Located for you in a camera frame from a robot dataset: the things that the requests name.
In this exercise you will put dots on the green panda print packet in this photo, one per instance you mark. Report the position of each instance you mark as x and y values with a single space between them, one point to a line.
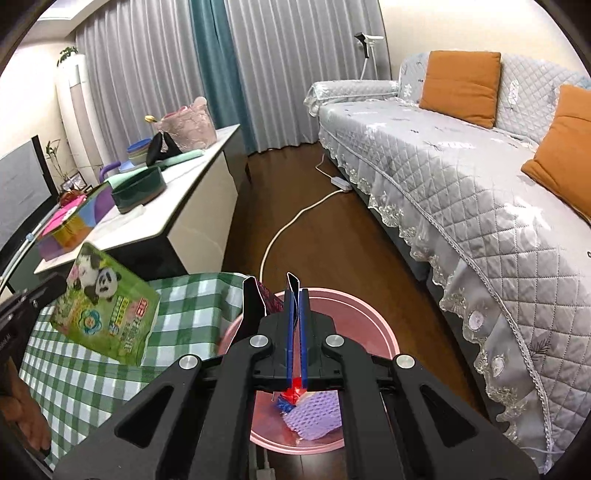
106 314

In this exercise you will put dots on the person's left hand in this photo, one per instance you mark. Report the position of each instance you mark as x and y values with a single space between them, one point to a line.
34 424

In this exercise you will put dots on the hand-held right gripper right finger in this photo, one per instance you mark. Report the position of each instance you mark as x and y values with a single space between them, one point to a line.
304 344

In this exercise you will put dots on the black hat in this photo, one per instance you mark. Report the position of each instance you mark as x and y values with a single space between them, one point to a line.
154 150

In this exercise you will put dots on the red wrapper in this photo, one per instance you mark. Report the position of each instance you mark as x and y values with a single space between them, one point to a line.
291 393

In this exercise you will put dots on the bamboo plant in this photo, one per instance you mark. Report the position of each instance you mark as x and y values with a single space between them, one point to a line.
56 159

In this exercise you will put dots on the pink plastic bin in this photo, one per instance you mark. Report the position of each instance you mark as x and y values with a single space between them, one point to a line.
360 323

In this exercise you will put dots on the grey television cover cloth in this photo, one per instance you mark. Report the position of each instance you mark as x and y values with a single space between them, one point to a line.
18 194

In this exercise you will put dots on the white standing air conditioner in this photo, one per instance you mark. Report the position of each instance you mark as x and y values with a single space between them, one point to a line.
78 110

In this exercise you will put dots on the blue plastic bag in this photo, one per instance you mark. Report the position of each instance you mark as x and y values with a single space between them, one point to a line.
282 405

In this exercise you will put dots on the grey curtain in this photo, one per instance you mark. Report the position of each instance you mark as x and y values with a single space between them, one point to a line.
304 69
138 69

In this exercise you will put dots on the white rod with blue ball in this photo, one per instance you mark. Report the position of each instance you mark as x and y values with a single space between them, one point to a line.
28 237

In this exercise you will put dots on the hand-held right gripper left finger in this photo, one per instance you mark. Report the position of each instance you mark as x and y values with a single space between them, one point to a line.
291 344

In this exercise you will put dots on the white coffee table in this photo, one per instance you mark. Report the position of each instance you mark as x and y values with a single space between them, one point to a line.
198 221

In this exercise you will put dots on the dark foil wrapper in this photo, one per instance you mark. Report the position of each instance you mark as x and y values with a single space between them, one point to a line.
253 300

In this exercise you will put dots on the light blue plate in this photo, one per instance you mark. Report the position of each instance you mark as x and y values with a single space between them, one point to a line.
129 167

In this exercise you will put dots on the dark green round container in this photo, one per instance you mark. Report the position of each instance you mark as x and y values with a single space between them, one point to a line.
138 194

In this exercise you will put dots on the teal curtain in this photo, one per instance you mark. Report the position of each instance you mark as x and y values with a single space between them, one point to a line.
217 64

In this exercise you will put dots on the purple foam net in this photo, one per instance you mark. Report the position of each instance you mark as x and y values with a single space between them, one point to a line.
314 415

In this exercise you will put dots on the photo frame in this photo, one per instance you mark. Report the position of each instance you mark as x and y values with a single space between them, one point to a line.
73 181

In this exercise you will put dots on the white floor stand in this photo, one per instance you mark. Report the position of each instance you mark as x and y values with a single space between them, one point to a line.
367 50

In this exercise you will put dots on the grey quilted sofa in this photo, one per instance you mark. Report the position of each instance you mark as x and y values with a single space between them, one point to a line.
461 207

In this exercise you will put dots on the mint green folded cloth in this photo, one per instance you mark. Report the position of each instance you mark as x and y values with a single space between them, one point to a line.
184 157

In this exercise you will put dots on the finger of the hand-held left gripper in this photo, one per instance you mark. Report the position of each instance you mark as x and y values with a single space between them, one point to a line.
44 290

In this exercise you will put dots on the red teapot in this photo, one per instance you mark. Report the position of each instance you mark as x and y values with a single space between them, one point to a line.
70 196

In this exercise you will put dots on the pink lace basket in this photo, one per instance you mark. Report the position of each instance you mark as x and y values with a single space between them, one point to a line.
189 129

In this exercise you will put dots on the small yellow object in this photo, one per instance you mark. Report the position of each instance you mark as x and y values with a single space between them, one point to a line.
150 119

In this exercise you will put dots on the white power strip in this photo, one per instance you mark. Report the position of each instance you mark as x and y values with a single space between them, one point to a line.
340 183

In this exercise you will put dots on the stack of plastic bowls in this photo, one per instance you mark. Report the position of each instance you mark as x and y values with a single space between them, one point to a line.
137 152

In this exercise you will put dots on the small green plant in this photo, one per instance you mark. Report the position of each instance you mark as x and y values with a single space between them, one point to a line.
68 54

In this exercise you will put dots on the orange cushion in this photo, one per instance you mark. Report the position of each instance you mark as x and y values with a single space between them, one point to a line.
561 157
461 87

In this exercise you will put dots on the black television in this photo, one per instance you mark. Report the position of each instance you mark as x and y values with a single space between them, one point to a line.
41 161

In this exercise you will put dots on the colourful tin box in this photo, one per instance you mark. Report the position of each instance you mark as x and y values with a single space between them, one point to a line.
69 230

